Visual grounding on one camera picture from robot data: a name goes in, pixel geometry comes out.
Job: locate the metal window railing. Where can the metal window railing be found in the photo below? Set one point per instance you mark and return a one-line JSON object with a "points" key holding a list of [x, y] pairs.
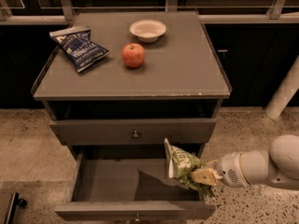
{"points": [[209, 11]]}

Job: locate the blue vinegar chip bag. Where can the blue vinegar chip bag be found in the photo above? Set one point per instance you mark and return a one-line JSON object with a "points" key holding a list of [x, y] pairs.
{"points": [[77, 45]]}

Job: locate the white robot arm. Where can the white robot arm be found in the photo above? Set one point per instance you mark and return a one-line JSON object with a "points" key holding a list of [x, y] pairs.
{"points": [[277, 166]]}

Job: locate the grey drawer cabinet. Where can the grey drawer cabinet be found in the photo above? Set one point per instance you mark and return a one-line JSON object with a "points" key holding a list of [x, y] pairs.
{"points": [[181, 77]]}

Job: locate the white bowl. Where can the white bowl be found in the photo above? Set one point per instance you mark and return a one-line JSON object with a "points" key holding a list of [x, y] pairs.
{"points": [[147, 31]]}

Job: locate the grey open middle drawer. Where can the grey open middle drawer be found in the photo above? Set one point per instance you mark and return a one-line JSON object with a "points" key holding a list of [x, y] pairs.
{"points": [[110, 188]]}

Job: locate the metal middle drawer knob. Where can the metal middle drawer knob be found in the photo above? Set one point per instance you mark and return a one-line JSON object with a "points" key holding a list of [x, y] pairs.
{"points": [[136, 220]]}

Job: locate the round metal drawer knob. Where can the round metal drawer knob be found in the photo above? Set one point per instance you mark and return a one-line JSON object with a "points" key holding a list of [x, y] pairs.
{"points": [[135, 135]]}

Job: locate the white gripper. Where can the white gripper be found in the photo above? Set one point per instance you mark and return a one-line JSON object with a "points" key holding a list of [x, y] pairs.
{"points": [[228, 169]]}

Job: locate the green jalapeno chip bag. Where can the green jalapeno chip bag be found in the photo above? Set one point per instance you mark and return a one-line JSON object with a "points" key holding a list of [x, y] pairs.
{"points": [[180, 165]]}

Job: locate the grey top drawer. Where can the grey top drawer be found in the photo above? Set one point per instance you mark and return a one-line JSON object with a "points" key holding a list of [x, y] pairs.
{"points": [[87, 132]]}

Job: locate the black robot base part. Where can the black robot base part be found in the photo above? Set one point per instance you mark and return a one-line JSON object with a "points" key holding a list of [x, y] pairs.
{"points": [[14, 202]]}

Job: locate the red apple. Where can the red apple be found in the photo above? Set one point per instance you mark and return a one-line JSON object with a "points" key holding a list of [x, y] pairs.
{"points": [[133, 55]]}

